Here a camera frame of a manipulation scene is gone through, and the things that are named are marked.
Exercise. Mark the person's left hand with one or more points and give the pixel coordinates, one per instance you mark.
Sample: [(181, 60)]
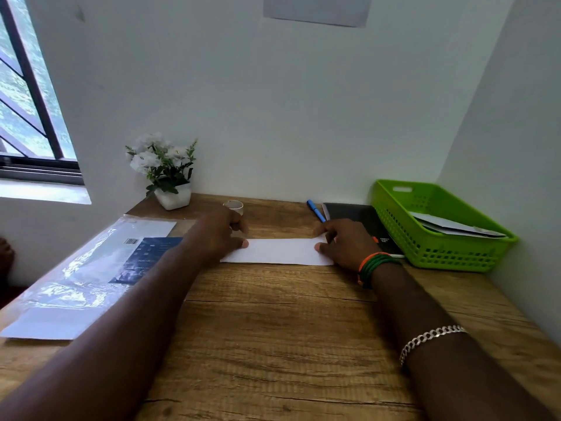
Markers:
[(214, 238)]

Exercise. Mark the person's right hand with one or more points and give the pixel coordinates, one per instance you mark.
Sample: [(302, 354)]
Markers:
[(350, 245)]

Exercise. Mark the small tape roll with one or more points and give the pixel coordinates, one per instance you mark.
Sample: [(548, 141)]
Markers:
[(233, 206)]

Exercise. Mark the stack of printed papers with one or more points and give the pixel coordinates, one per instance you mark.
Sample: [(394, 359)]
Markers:
[(280, 252)]

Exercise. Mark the green plastic basket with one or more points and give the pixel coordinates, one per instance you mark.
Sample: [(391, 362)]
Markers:
[(451, 256)]

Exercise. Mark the clear plastic envelope wrapper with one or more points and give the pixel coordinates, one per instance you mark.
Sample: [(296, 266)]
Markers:
[(83, 276)]

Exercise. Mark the person's right forearm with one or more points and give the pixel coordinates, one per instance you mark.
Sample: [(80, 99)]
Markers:
[(456, 350)]

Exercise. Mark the person's left forearm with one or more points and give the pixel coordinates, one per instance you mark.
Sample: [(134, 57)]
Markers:
[(101, 342)]

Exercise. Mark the orange and green thread wristbands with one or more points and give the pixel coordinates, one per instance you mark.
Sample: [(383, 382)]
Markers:
[(377, 265)]

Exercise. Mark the black notebook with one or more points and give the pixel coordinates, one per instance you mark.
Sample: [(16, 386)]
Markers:
[(355, 212)]

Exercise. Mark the blue pen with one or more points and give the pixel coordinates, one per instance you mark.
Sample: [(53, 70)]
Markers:
[(316, 211)]

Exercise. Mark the white flower plant in pot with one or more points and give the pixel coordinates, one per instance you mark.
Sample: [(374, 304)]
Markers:
[(163, 164)]

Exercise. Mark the window with metal bars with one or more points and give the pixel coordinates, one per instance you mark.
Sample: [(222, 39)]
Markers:
[(28, 105)]

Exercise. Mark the paper notice on wall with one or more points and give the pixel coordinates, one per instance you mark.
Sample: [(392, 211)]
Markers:
[(317, 8)]

